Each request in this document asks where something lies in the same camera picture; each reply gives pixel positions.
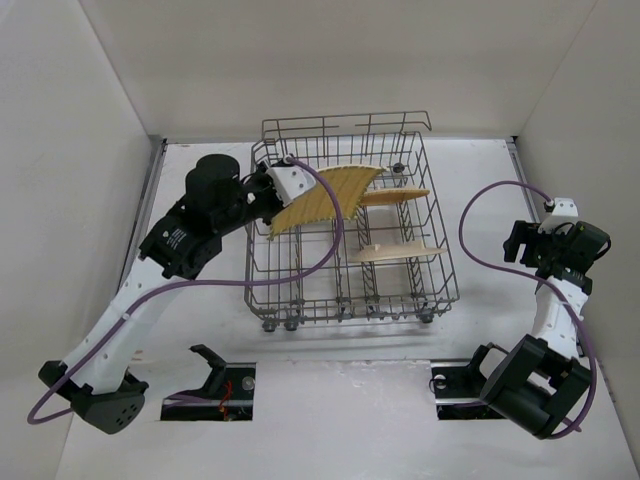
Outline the yellow square woven plate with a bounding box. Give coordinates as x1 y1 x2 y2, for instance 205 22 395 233
269 165 386 240

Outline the orange rounded woven plate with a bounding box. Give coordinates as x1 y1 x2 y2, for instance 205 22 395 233
359 188 430 207

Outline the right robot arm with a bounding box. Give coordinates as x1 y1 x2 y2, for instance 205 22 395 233
479 221 611 439

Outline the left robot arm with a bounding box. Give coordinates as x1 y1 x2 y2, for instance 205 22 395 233
38 154 295 435

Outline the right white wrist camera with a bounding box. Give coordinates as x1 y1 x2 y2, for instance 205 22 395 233
538 197 579 233

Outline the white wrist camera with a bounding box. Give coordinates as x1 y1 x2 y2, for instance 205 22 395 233
538 197 579 233
266 156 316 207

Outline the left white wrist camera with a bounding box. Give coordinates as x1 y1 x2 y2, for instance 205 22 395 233
266 156 316 207

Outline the right aluminium rail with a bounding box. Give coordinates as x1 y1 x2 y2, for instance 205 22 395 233
506 136 540 222

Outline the aluminium rail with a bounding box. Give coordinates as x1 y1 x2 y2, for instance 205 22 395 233
118 135 167 287
506 136 540 222

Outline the left aluminium rail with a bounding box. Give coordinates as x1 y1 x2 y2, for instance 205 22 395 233
118 135 167 287

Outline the grey wire dish rack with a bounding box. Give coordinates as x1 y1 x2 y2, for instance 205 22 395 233
244 110 460 332

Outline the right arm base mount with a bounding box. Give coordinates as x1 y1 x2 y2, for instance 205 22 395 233
428 360 504 421

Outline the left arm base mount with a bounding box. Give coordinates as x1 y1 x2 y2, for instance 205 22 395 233
160 344 257 422

